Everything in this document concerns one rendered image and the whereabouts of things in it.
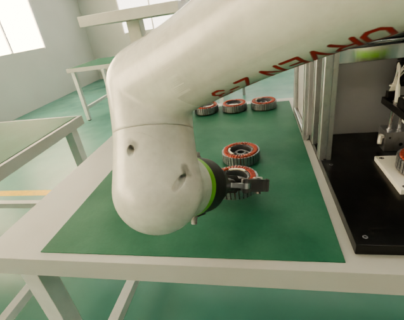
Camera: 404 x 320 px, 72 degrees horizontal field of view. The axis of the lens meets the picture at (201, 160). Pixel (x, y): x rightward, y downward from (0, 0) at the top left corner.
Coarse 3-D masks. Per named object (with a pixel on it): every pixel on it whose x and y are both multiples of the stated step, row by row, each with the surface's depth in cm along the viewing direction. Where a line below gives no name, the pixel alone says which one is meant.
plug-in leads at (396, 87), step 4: (396, 68) 68; (400, 68) 66; (396, 72) 68; (400, 72) 66; (396, 76) 70; (400, 76) 69; (396, 80) 70; (392, 84) 71; (396, 84) 67; (392, 88) 71; (396, 88) 67; (388, 92) 72; (392, 92) 71; (396, 92) 67; (388, 96) 72; (392, 96) 72; (396, 96) 67; (396, 100) 68
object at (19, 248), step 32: (96, 160) 100; (64, 192) 82; (32, 224) 70; (0, 256) 61; (32, 256) 60; (64, 256) 59; (96, 256) 57; (128, 256) 56; (352, 256) 49; (384, 256) 48; (288, 288) 50; (320, 288) 49; (352, 288) 48; (384, 288) 46
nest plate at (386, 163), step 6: (378, 156) 70; (384, 156) 70; (390, 156) 69; (378, 162) 68; (384, 162) 67; (390, 162) 67; (384, 168) 65; (390, 168) 65; (390, 174) 63; (396, 174) 62; (402, 174) 62; (390, 180) 62; (396, 180) 60; (402, 180) 60; (396, 186) 59; (402, 186) 58; (402, 192) 58
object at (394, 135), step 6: (384, 126) 75; (396, 126) 74; (402, 126) 73; (384, 132) 73; (390, 132) 71; (396, 132) 71; (402, 132) 71; (384, 138) 73; (390, 138) 72; (396, 138) 72; (402, 138) 72; (384, 144) 73; (390, 144) 73; (396, 144) 72; (402, 144) 72; (384, 150) 74; (390, 150) 74
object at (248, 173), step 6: (222, 168) 70; (228, 168) 70; (234, 168) 69; (240, 168) 69; (246, 168) 68; (228, 174) 69; (234, 174) 70; (240, 174) 69; (246, 174) 67; (252, 174) 66; (240, 192) 62; (252, 192) 63; (228, 198) 63; (234, 198) 62; (240, 198) 62
